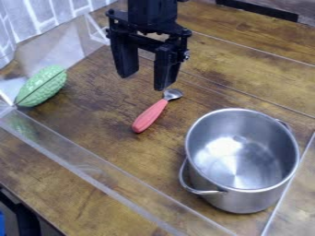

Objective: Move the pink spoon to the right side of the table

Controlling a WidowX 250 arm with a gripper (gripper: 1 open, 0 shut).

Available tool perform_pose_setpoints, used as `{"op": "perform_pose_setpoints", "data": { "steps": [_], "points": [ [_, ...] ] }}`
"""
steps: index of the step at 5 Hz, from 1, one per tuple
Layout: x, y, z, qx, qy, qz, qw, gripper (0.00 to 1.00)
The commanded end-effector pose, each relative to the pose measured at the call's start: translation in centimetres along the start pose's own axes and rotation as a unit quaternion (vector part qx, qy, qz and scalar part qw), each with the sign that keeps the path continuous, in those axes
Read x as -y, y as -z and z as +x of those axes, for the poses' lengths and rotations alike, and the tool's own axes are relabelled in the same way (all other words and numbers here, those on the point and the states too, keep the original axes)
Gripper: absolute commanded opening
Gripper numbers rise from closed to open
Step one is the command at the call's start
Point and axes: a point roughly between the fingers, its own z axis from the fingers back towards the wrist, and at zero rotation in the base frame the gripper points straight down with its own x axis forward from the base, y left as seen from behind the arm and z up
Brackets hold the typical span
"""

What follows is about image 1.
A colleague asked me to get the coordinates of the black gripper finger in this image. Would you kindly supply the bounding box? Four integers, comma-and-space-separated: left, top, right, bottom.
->
153, 43, 181, 91
109, 30, 138, 78

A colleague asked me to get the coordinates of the clear acrylic barrier front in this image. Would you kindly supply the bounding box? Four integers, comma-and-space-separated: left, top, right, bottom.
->
0, 106, 234, 236

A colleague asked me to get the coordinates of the clear acrylic barrier left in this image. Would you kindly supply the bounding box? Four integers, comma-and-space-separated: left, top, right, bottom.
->
0, 14, 109, 106

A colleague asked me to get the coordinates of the white brick pattern curtain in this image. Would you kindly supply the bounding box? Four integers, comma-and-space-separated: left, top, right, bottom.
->
0, 0, 117, 69

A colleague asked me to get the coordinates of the stainless steel pot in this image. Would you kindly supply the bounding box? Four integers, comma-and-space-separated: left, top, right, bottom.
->
178, 108, 300, 214

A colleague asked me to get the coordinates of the green bumpy toy gourd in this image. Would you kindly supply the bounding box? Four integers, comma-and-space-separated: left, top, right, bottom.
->
14, 65, 66, 107

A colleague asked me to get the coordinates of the pink handled metal spoon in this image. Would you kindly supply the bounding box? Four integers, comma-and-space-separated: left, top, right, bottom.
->
132, 88, 182, 134

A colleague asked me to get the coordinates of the black bar at back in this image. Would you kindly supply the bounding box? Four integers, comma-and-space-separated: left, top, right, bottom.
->
214, 0, 298, 22

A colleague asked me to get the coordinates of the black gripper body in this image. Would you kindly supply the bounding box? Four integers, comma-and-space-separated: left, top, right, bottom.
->
104, 0, 193, 62

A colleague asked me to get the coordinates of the clear acrylic barrier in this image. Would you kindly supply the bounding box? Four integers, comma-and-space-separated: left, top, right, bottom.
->
0, 106, 234, 236
0, 14, 109, 106

